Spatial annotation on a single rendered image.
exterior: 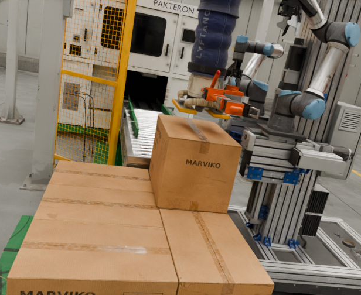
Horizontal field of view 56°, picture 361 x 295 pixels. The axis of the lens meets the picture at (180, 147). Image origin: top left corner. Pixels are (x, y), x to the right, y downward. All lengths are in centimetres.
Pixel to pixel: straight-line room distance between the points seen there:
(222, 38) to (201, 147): 60
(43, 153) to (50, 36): 98
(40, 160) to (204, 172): 179
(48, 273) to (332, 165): 151
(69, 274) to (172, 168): 76
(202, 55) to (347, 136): 106
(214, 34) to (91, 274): 132
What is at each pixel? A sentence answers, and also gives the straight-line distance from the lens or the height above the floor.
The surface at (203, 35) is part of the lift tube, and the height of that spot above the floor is 147.
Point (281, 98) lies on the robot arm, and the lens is 201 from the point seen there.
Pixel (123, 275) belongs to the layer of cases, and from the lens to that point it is 136.
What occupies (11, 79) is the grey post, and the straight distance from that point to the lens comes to 533.
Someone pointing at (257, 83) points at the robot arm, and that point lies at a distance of 245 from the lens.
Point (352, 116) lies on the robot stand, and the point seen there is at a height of 117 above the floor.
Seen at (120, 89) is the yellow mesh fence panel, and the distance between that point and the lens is 308.
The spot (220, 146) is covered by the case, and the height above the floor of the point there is 93.
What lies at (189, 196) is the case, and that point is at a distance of 188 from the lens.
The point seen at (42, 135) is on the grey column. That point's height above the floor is 48.
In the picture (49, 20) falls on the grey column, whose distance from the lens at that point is 304.
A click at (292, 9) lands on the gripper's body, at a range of 172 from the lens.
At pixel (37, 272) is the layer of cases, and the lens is 137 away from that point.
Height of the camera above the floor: 136
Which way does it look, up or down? 15 degrees down
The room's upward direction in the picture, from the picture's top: 11 degrees clockwise
